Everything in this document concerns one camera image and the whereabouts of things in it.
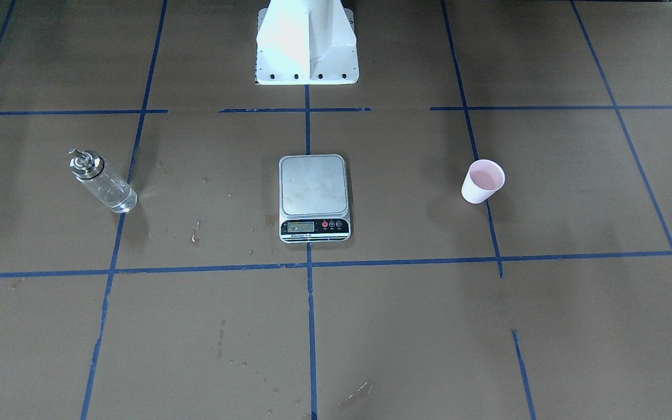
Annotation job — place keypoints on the pink paper cup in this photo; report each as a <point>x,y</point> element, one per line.
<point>483,179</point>

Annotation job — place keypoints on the glass sauce bottle metal spout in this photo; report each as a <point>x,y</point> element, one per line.
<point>102,180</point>

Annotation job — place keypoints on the digital kitchen scale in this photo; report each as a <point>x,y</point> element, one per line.
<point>313,199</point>

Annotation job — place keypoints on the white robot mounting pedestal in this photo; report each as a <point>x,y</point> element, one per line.
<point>306,43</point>

